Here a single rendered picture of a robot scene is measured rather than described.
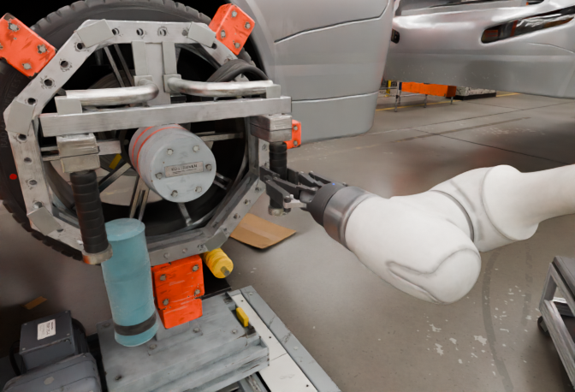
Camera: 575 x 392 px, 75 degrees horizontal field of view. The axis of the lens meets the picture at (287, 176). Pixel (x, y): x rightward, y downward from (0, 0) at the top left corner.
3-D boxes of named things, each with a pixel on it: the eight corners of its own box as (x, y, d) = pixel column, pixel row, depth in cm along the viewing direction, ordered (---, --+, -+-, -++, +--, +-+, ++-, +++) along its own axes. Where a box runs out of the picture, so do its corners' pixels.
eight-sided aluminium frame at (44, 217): (263, 224, 111) (258, 25, 93) (274, 234, 105) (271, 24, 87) (46, 282, 84) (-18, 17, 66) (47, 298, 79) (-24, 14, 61)
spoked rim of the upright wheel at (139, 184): (247, 103, 125) (99, -9, 95) (283, 113, 106) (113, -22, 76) (165, 234, 123) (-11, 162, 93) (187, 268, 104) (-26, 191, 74)
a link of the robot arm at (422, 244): (340, 270, 54) (406, 240, 60) (429, 337, 42) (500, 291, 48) (339, 202, 50) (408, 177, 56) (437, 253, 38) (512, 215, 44)
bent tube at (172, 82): (240, 89, 88) (237, 41, 85) (281, 98, 73) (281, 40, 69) (163, 94, 80) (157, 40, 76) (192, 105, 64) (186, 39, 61)
